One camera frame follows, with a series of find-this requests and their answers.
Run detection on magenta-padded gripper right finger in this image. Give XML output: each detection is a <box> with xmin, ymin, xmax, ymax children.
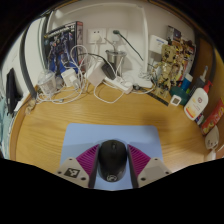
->
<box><xmin>126</xmin><ymin>143</ymin><xmax>173</xmax><ymax>189</ymax></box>

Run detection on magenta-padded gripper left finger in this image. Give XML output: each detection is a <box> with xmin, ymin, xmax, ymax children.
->
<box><xmin>54</xmin><ymin>143</ymin><xmax>101</xmax><ymax>190</ymax></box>

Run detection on black computer mouse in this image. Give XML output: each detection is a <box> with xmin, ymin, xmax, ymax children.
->
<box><xmin>97</xmin><ymin>139</ymin><xmax>129</xmax><ymax>183</ymax></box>

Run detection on light blue mouse pad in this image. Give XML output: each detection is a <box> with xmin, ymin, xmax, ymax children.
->
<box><xmin>59</xmin><ymin>122</ymin><xmax>164</xmax><ymax>192</ymax></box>

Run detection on white mug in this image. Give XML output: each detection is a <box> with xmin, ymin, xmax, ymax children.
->
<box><xmin>203</xmin><ymin>124</ymin><xmax>221</xmax><ymax>151</ymax></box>

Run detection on plaid bedding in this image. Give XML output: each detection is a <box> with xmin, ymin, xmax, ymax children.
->
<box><xmin>0</xmin><ymin>96</ymin><xmax>18</xmax><ymax>159</ymax></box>

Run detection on clear snack bag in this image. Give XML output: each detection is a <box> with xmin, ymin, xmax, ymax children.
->
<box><xmin>24</xmin><ymin>98</ymin><xmax>37</xmax><ymax>116</ymax></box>

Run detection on red snack canister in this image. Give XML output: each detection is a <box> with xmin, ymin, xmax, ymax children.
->
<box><xmin>199</xmin><ymin>97</ymin><xmax>224</xmax><ymax>136</ymax></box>

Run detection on white pump lotion bottle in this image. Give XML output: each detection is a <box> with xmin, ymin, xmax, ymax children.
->
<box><xmin>183</xmin><ymin>79</ymin><xmax>213</xmax><ymax>122</ymax></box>

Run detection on teal round container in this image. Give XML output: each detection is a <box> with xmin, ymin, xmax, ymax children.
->
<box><xmin>169</xmin><ymin>85</ymin><xmax>189</xmax><ymax>106</ymax></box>

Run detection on white power strip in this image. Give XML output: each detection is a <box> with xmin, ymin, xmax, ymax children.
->
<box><xmin>104</xmin><ymin>77</ymin><xmax>134</xmax><ymax>95</ymax></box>

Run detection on clear plastic lidded cup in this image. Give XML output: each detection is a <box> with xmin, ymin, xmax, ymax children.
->
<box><xmin>37</xmin><ymin>69</ymin><xmax>58</xmax><ymax>96</ymax></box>

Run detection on blue bottle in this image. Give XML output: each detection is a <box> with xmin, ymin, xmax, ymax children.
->
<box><xmin>179</xmin><ymin>73</ymin><xmax>194</xmax><ymax>93</ymax></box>

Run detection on white multi-port charger block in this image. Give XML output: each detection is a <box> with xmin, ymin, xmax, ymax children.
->
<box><xmin>60</xmin><ymin>68</ymin><xmax>78</xmax><ymax>88</ymax></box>

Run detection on dark nozzle-top bottle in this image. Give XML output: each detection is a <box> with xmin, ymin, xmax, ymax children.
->
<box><xmin>189</xmin><ymin>65</ymin><xmax>209</xmax><ymax>98</ymax></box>

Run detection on large white power adapter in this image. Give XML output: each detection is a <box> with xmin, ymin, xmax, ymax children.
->
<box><xmin>85</xmin><ymin>61</ymin><xmax>107</xmax><ymax>87</ymax></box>

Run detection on black hanging bag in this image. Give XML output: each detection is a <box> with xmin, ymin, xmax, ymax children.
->
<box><xmin>5</xmin><ymin>68</ymin><xmax>21</xmax><ymax>116</ymax></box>

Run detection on tan robot figure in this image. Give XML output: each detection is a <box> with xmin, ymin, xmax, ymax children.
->
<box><xmin>153</xmin><ymin>43</ymin><xmax>183</xmax><ymax>98</ymax></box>

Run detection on black power adapter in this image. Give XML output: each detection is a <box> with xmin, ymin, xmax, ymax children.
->
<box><xmin>100</xmin><ymin>63</ymin><xmax>117</xmax><ymax>80</ymax></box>

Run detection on dark blue robot kit box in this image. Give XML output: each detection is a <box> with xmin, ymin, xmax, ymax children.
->
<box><xmin>44</xmin><ymin>20</ymin><xmax>85</xmax><ymax>78</ymax></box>

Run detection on tangled white cables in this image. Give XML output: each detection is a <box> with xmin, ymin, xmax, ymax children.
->
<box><xmin>34</xmin><ymin>44</ymin><xmax>158</xmax><ymax>105</ymax></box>

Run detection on white wall box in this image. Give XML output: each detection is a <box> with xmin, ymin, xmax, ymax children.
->
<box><xmin>148</xmin><ymin>34</ymin><xmax>169</xmax><ymax>54</ymax></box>

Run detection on black cable with plug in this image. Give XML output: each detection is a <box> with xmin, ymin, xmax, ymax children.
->
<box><xmin>112</xmin><ymin>29</ymin><xmax>144</xmax><ymax>63</ymax></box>

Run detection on white wall socket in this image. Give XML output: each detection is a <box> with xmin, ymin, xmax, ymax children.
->
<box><xmin>107</xmin><ymin>28</ymin><xmax>128</xmax><ymax>44</ymax></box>
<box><xmin>87</xmin><ymin>27</ymin><xmax>108</xmax><ymax>45</ymax></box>

